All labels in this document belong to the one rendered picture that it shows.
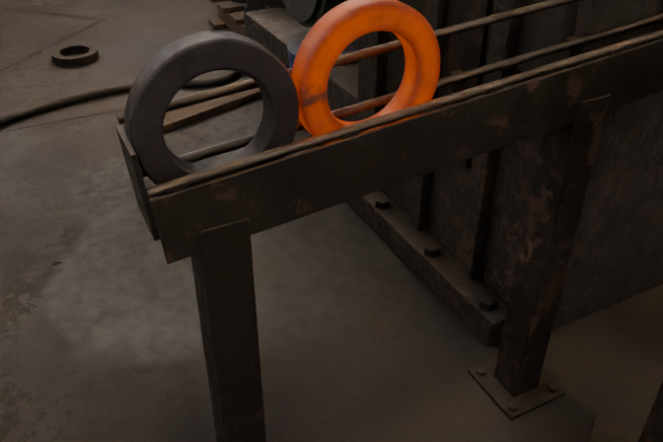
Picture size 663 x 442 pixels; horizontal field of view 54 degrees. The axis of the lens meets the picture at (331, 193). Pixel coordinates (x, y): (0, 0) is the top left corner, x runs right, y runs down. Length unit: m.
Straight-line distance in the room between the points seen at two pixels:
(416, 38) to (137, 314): 0.96
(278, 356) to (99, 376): 0.35
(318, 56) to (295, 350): 0.79
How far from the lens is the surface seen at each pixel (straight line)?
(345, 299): 1.49
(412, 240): 1.56
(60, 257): 1.73
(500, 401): 1.32
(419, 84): 0.81
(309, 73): 0.73
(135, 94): 0.68
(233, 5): 3.03
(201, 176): 0.71
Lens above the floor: 0.99
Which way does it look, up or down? 32 degrees down
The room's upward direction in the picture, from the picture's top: straight up
